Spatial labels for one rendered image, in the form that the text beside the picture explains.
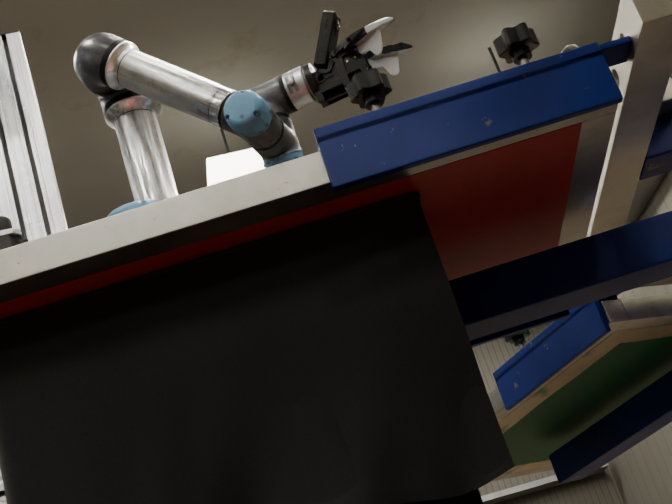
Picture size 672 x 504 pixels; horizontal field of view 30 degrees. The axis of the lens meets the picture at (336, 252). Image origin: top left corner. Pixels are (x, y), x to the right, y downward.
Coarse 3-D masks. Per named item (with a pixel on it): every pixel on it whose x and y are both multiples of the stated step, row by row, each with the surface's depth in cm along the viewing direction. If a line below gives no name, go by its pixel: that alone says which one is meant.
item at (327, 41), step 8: (328, 16) 238; (336, 16) 239; (320, 24) 240; (328, 24) 238; (336, 24) 239; (320, 32) 238; (328, 32) 237; (336, 32) 240; (320, 40) 238; (328, 40) 237; (336, 40) 241; (320, 48) 237; (328, 48) 237; (320, 56) 237; (328, 56) 237; (320, 64) 237
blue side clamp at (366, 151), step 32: (544, 64) 126; (576, 64) 125; (448, 96) 125; (480, 96) 125; (512, 96) 124; (544, 96) 124; (576, 96) 124; (608, 96) 123; (320, 128) 125; (352, 128) 124; (384, 128) 124; (416, 128) 124; (448, 128) 123; (480, 128) 123; (512, 128) 123; (352, 160) 123; (384, 160) 123; (416, 160) 122
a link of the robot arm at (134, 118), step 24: (120, 96) 246; (144, 96) 247; (120, 120) 246; (144, 120) 246; (120, 144) 246; (144, 144) 243; (144, 168) 241; (168, 168) 243; (144, 192) 239; (168, 192) 239
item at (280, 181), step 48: (192, 192) 124; (240, 192) 124; (288, 192) 123; (336, 192) 126; (576, 192) 143; (48, 240) 123; (96, 240) 123; (144, 240) 123; (192, 240) 126; (576, 240) 156; (0, 288) 122
